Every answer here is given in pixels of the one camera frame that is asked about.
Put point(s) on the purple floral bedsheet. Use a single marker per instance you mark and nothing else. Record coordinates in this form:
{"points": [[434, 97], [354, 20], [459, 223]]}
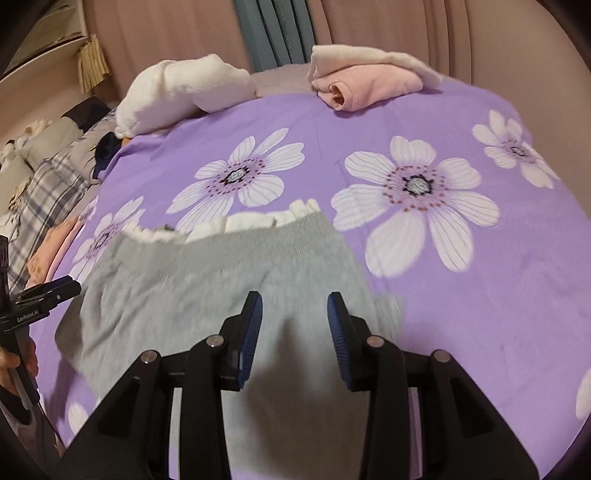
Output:
{"points": [[461, 300]]}

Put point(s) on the teal curtain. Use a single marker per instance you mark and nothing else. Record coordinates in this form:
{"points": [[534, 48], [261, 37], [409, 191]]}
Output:
{"points": [[277, 32]]}

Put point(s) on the pink folded garment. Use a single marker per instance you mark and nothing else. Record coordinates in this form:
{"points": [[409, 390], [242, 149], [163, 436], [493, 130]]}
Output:
{"points": [[378, 85]]}

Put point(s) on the beige hanging tassel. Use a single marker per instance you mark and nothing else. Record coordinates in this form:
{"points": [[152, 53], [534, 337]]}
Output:
{"points": [[92, 64]]}

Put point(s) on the grey printed sweatshirt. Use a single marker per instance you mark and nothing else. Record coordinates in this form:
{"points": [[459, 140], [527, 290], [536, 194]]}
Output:
{"points": [[207, 277]]}

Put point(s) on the white plush toy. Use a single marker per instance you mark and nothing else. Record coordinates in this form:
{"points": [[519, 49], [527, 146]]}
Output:
{"points": [[18, 143]]}

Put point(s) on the white fluffy folded garment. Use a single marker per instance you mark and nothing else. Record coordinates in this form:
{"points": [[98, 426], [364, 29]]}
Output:
{"points": [[184, 87]]}

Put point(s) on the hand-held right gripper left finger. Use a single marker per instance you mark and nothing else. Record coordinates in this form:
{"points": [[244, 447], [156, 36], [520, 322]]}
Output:
{"points": [[249, 341]]}

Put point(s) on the pink curtain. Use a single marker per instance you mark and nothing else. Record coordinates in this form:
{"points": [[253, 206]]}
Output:
{"points": [[415, 23]]}

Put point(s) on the navy cloth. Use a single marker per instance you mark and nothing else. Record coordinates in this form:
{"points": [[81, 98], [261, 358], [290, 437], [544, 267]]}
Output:
{"points": [[106, 154]]}

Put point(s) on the peach printed folded garment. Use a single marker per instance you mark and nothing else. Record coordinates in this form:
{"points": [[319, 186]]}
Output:
{"points": [[51, 249]]}

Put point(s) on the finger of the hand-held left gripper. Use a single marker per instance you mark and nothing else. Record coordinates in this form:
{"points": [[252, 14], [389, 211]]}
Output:
{"points": [[60, 295], [51, 284]]}

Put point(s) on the mauve bed cover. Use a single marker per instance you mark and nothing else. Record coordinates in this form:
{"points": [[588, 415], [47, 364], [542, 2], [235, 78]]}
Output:
{"points": [[281, 78]]}

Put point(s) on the cream folded garment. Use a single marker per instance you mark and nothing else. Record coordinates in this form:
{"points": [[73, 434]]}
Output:
{"points": [[355, 57]]}

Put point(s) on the person's left hand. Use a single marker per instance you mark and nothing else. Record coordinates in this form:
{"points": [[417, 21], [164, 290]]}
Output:
{"points": [[9, 369]]}

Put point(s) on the dark brown pillow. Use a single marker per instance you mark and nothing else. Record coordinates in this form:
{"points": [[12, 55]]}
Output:
{"points": [[87, 110]]}

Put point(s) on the white printed pillow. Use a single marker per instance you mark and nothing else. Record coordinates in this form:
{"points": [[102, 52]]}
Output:
{"points": [[11, 196]]}

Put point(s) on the grey pillow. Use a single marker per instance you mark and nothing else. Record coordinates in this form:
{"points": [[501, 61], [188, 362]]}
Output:
{"points": [[51, 143]]}

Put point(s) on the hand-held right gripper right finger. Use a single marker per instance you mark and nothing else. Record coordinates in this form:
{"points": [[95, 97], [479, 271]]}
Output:
{"points": [[337, 332]]}

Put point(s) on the white wall shelf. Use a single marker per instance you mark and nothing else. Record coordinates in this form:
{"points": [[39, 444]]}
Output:
{"points": [[41, 37]]}

